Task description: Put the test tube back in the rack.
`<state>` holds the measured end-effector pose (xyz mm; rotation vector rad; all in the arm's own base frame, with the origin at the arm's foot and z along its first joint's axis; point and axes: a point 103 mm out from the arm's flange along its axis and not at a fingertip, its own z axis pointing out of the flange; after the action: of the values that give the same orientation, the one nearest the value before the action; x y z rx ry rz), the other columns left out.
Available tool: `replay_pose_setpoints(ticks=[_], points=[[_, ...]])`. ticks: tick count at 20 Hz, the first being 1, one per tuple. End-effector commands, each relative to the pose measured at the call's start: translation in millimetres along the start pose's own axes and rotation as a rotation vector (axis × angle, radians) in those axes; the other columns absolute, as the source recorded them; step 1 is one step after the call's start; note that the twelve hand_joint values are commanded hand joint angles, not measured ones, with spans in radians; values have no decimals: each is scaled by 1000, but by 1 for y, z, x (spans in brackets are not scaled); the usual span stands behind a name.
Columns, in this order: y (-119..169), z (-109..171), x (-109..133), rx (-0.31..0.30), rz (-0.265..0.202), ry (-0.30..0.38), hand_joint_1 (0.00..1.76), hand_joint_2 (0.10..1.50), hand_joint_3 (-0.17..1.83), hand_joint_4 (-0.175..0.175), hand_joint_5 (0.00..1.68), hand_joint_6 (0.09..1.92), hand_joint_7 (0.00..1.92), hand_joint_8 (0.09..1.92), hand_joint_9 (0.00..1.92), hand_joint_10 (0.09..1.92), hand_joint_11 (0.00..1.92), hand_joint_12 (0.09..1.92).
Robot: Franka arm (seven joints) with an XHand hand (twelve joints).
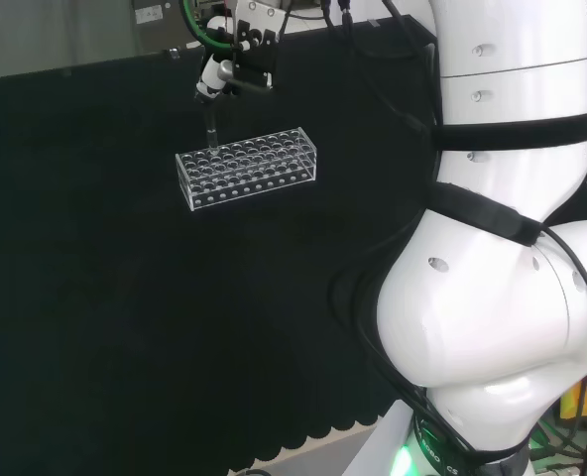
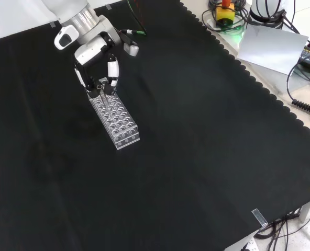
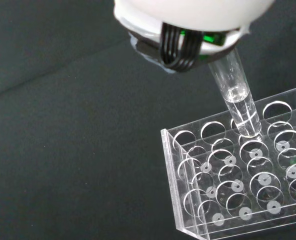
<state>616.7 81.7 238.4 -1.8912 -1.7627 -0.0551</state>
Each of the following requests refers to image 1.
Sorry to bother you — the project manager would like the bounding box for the grey metal cabinet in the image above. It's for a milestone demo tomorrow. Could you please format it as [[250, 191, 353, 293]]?
[[132, 0, 235, 54]]

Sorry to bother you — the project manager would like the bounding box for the black arm strap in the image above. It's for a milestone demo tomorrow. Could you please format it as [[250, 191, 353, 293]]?
[[423, 181, 547, 248], [430, 107, 587, 152]]

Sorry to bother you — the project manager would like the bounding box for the green cable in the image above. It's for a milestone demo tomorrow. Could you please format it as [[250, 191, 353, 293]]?
[[179, 0, 238, 52]]

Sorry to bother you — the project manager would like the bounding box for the black cable bundle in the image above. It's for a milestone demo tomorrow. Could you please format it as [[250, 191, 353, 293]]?
[[328, 207, 478, 460]]

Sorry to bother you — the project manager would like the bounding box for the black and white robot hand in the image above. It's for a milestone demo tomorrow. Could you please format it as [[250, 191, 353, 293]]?
[[194, 18, 278, 106]]

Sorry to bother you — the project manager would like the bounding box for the clear plastic test tube rack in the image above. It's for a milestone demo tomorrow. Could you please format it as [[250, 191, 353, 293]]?
[[175, 127, 319, 212]]

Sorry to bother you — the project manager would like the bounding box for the black bench cloth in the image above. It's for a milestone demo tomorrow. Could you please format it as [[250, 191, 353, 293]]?
[[0, 14, 587, 470]]

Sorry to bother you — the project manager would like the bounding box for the clear glass test tube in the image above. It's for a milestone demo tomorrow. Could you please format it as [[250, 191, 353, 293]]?
[[204, 106, 220, 153]]

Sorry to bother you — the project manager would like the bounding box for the yellow stop button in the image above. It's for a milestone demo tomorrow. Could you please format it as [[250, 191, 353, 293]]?
[[559, 374, 587, 422]]

